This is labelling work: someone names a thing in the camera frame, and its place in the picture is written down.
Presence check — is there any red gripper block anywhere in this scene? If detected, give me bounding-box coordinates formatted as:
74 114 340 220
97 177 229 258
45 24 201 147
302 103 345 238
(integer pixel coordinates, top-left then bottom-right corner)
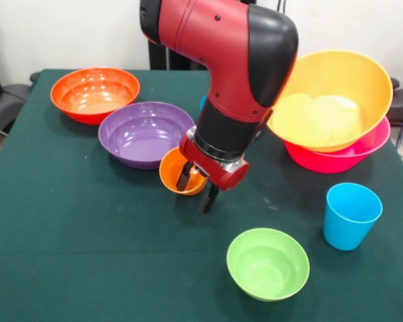
175 127 251 214

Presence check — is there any orange plastic cup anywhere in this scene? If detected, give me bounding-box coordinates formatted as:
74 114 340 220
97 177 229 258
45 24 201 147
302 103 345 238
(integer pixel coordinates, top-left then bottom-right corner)
159 146 208 197

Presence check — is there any pale yellow-green plastic cup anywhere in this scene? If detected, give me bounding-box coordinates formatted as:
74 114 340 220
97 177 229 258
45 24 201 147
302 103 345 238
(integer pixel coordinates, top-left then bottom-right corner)
273 93 333 148

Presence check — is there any large orange plastic bowl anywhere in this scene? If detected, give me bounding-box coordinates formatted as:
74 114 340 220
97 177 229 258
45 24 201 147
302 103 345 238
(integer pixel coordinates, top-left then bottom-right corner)
267 50 394 154

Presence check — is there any purple plastic bowl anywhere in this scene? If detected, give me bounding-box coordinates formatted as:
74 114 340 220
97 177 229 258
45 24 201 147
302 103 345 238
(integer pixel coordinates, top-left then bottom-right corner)
97 101 196 170

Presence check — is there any small green plastic bowl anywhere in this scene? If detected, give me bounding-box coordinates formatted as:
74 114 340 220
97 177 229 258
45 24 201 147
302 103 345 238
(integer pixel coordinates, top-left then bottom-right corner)
226 227 311 302

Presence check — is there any large pink plastic bowl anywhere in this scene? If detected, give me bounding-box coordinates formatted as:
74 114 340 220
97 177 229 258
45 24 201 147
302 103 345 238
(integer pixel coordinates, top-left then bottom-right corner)
281 117 392 174

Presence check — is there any red plastic bowl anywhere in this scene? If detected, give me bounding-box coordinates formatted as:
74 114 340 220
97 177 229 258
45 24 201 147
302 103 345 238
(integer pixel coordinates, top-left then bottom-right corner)
50 66 142 126

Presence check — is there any blue plastic cup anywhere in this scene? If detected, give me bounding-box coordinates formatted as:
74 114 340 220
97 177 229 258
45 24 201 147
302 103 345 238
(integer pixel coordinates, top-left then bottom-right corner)
323 182 384 252

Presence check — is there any dark green table cloth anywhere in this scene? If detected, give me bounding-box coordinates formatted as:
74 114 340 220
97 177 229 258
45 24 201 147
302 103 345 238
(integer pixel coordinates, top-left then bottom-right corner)
0 68 403 322

